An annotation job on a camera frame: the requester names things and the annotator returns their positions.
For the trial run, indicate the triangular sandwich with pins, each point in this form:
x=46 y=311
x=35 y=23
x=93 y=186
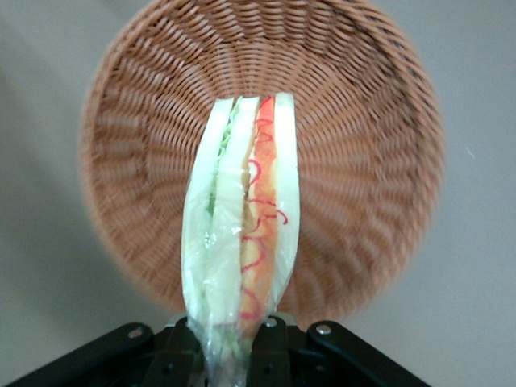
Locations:
x=230 y=201

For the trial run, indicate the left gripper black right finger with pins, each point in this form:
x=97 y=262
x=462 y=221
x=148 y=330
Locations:
x=322 y=359

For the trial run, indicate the brown round wicker basket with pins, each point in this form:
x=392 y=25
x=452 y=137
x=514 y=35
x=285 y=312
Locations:
x=342 y=121

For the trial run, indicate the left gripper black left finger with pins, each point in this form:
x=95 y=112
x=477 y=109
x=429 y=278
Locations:
x=121 y=359

